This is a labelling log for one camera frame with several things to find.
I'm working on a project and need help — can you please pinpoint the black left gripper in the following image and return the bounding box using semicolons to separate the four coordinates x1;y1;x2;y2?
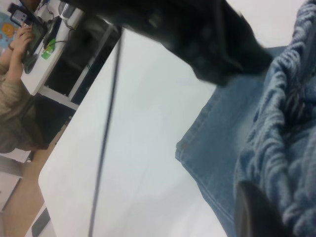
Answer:
74;0;274;86

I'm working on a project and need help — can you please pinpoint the black white small device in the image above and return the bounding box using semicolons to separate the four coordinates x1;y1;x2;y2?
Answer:
7;2;34;28

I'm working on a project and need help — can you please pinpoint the green small object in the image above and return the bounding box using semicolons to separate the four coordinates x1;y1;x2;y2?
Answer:
40;38;57;60

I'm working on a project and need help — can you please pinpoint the colourful cartoon poster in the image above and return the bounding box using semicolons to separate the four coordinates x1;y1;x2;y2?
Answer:
0;12;20;55

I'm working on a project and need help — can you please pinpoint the bystander forearm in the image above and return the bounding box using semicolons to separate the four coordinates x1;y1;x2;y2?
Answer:
0;46;25;75

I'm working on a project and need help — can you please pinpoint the bystander bare hand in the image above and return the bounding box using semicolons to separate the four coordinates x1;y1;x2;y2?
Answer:
9;24;35;54

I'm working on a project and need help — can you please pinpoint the black tablet screen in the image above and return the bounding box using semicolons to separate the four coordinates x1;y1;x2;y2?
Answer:
23;21;49;75

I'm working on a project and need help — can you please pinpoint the bystander beige sweater torso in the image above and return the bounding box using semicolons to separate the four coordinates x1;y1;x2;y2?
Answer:
0;61;50;154

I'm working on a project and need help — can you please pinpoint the blue denim shorts basketball print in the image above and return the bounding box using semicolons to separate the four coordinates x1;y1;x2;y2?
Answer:
174;0;316;237

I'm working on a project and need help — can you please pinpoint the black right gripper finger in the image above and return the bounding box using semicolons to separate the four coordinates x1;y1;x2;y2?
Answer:
234;181;289;237

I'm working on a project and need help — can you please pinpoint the white office desk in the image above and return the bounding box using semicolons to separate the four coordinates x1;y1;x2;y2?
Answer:
19;14;79;111

